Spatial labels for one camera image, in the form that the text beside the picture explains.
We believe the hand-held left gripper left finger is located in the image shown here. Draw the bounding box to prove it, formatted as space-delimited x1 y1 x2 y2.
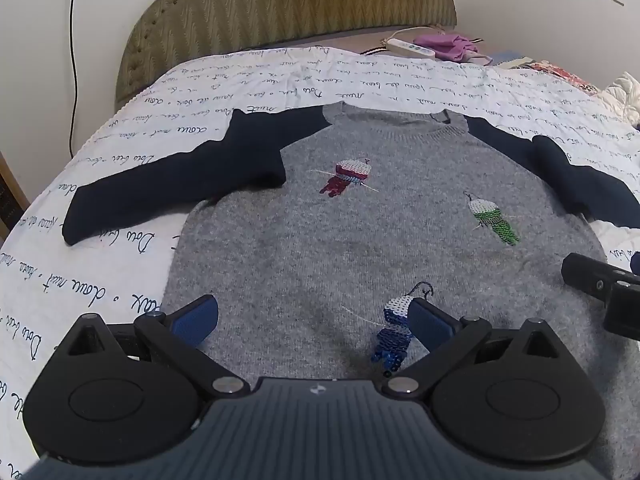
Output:
52 294 251 404

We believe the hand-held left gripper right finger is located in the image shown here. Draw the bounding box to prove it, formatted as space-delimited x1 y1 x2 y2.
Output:
382 299 584 402

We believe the grey sweater with navy sleeves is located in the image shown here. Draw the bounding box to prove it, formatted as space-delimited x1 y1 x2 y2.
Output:
62 101 640 480

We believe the white script-printed quilt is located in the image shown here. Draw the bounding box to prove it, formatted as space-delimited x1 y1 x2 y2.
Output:
0 45 640 480

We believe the white crumpled clothing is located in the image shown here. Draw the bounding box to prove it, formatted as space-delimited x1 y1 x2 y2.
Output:
602 72 640 126

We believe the floral cloth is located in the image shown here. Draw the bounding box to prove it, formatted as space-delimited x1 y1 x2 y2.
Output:
530 60 601 96

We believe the wooden nightstand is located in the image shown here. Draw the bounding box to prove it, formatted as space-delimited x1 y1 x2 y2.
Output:
0 155 31 246

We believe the purple cloth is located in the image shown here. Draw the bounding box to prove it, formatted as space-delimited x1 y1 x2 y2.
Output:
414 32 493 65

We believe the white remote control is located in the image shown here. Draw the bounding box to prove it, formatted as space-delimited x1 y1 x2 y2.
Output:
386 37 436 57

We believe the olive upholstered headboard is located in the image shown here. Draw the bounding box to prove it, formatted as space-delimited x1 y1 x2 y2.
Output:
115 0 458 111

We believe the black wall cable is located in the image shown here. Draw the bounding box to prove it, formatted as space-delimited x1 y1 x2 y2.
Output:
67 0 81 156

